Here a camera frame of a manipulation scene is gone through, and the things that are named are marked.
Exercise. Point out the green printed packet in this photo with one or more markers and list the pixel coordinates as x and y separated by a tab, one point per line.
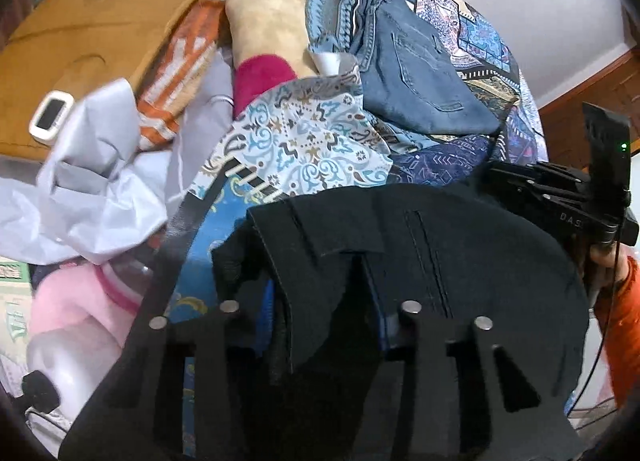
12	306

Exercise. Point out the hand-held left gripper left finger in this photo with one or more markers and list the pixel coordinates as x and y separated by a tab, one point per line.
150	381

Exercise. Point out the blue patchwork blanket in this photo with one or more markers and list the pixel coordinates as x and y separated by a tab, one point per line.
480	56

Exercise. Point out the beige pink fleece blanket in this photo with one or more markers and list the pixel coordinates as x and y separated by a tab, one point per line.
270	16

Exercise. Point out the small white device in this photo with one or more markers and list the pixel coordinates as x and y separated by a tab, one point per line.
50	116

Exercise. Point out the person's right forearm orange sleeve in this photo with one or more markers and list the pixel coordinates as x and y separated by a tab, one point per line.
625	336

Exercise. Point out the wooden wardrobe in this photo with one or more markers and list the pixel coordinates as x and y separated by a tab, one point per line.
565	121

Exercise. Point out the white crumpled cloth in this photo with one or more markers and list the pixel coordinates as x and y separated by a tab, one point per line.
100	191

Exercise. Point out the person's right hand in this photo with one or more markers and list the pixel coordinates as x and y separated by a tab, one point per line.
607	263

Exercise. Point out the black pants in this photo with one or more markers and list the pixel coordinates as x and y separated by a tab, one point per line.
450	251

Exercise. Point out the blue jeans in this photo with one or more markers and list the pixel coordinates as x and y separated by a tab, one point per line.
420	76

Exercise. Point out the orange striped bed sheet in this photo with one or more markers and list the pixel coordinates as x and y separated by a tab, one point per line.
185	56

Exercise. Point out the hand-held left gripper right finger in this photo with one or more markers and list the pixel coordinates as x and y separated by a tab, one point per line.
435	371

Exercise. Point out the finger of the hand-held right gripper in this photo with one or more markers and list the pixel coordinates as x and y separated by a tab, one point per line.
540	171
550	191

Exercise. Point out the black knob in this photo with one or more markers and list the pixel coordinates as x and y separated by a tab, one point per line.
41	391

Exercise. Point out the pink plush cloth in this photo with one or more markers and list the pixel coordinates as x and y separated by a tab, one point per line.
70	306

